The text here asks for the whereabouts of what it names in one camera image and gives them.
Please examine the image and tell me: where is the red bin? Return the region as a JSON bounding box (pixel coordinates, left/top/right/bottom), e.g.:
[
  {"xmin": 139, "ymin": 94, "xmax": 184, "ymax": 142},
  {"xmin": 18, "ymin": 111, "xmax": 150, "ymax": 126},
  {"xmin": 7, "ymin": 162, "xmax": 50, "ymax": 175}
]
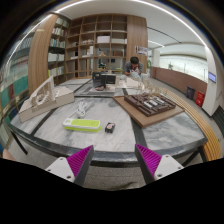
[{"xmin": 195, "ymin": 90, "xmax": 206, "ymax": 108}]

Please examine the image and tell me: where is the person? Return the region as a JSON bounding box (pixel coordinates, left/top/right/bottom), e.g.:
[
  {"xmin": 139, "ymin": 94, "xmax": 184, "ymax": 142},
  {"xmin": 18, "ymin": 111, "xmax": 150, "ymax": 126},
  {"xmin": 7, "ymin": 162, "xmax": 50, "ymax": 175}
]
[{"xmin": 122, "ymin": 55, "xmax": 144, "ymax": 80}]

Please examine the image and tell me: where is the brown architectural model on board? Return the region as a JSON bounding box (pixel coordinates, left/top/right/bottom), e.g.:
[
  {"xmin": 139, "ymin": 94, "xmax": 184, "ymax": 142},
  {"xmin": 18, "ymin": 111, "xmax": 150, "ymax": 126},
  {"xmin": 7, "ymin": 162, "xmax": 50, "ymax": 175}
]
[{"xmin": 112, "ymin": 90, "xmax": 185, "ymax": 129}]

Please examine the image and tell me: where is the blue wall screen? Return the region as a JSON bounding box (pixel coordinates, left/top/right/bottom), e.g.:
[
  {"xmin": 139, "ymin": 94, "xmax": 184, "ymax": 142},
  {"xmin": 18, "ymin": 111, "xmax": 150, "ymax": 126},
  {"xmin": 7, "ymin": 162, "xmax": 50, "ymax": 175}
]
[{"xmin": 207, "ymin": 71, "xmax": 218, "ymax": 84}]

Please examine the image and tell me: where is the small white paper model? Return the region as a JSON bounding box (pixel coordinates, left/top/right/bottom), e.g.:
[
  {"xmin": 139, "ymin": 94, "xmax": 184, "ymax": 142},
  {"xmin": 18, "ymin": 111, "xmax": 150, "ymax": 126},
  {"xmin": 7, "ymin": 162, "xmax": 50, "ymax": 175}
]
[{"xmin": 124, "ymin": 76, "xmax": 149, "ymax": 90}]

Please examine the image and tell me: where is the wooden shelf unit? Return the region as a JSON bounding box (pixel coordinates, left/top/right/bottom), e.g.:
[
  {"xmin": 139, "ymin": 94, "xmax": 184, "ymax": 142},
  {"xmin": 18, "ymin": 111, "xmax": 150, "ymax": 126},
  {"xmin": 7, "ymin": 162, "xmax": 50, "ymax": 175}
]
[{"xmin": 27, "ymin": 13, "xmax": 149, "ymax": 86}]

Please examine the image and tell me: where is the dark bin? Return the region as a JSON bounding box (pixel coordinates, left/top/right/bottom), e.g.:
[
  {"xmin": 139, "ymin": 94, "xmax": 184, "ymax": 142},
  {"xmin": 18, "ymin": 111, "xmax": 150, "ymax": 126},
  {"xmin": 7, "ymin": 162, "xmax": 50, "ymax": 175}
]
[{"xmin": 185, "ymin": 85, "xmax": 196, "ymax": 101}]

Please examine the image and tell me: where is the wall poster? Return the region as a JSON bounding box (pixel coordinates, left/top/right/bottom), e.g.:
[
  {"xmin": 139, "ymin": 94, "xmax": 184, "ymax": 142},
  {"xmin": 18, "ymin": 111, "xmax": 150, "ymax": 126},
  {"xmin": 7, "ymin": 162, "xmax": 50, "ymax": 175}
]
[{"xmin": 134, "ymin": 45, "xmax": 149, "ymax": 56}]

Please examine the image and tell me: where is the bookshelf with colourful books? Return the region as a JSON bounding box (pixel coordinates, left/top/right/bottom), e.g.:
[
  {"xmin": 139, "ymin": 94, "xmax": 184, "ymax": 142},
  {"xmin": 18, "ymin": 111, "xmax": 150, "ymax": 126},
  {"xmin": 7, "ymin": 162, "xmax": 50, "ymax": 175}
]
[{"xmin": 0, "ymin": 33, "xmax": 33, "ymax": 134}]

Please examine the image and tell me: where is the small black charger block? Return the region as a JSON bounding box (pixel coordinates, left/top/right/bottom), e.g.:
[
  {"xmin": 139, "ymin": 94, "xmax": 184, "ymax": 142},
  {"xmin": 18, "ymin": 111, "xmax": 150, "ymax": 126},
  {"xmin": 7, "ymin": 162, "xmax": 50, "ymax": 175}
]
[{"xmin": 104, "ymin": 121, "xmax": 117, "ymax": 134}]

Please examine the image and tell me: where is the white architectural model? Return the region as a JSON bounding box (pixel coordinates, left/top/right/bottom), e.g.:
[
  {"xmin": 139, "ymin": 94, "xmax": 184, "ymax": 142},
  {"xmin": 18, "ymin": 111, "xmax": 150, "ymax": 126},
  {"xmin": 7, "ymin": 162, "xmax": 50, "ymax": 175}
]
[{"xmin": 18, "ymin": 75, "xmax": 76, "ymax": 123}]

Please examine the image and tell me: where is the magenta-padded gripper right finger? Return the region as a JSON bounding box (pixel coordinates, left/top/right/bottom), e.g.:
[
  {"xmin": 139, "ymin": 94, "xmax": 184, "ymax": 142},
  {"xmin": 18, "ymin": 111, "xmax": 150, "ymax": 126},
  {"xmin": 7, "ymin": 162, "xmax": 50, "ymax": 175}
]
[{"xmin": 134, "ymin": 143, "xmax": 185, "ymax": 185}]

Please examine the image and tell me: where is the curved wooden slatted bench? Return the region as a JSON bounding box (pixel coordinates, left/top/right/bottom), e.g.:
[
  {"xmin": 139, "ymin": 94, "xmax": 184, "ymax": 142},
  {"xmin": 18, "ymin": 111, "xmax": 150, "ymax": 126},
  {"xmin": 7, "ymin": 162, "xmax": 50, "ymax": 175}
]
[{"xmin": 164, "ymin": 89, "xmax": 223, "ymax": 162}]

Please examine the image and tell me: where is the white and green power strip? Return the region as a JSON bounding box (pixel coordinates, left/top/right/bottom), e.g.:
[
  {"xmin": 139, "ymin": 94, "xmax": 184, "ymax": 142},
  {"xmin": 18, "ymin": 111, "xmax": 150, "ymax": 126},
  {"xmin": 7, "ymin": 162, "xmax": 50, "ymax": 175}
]
[{"xmin": 62, "ymin": 117, "xmax": 103, "ymax": 133}]

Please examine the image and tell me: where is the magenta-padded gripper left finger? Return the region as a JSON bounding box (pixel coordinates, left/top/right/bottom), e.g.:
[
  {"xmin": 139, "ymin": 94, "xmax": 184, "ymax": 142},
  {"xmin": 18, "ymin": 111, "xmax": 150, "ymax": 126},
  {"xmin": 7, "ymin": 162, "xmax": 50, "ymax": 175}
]
[{"xmin": 45, "ymin": 144, "xmax": 95, "ymax": 188}]

